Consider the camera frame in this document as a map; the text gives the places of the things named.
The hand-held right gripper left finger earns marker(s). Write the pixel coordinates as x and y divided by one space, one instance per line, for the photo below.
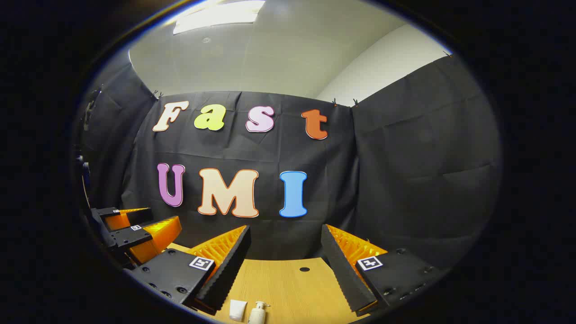
225 279

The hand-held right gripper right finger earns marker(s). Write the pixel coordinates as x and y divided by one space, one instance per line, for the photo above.
346 274

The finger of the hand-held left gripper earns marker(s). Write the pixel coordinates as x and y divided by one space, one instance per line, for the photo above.
119 218
130 238

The white squeeze tube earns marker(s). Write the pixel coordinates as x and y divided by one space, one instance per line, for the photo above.
237 309

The white pump bottle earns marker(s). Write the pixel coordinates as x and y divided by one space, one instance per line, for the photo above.
257 314

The black backdrop cloth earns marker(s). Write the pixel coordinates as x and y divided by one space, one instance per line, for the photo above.
405 171

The ceiling light panel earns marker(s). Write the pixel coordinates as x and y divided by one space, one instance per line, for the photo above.
216 15

